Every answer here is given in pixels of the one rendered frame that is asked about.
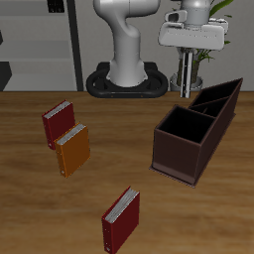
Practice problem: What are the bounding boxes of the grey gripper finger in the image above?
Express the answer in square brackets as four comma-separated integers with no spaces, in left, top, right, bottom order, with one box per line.
[177,47,188,99]
[185,48,194,99]

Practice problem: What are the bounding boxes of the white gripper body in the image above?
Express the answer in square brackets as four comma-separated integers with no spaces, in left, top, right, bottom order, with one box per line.
[157,18,230,52]

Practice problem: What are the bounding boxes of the dark brown desk caddy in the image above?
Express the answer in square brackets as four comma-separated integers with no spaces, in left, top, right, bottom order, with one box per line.
[149,77,244,190]

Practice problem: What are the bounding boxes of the dark red book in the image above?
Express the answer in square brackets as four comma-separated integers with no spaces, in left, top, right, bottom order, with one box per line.
[101,186,141,254]
[41,99,76,151]

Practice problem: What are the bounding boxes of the orange book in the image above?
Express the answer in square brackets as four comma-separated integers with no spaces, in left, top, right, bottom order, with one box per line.
[54,122,91,179]

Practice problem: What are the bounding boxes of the green pot plant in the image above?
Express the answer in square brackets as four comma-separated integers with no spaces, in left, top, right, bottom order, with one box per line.
[170,0,236,93]

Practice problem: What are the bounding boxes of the black books on shelf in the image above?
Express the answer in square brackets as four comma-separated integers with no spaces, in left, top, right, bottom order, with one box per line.
[47,0,65,14]

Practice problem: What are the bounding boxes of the grey shelf unit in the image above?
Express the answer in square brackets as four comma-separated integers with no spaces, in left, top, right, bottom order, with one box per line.
[0,0,84,92]

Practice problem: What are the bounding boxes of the black angular block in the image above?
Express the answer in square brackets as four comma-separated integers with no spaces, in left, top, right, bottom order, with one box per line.
[0,61,13,92]

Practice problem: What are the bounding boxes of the flat black base plate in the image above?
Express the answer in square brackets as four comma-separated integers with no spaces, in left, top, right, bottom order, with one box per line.
[85,61,170,99]

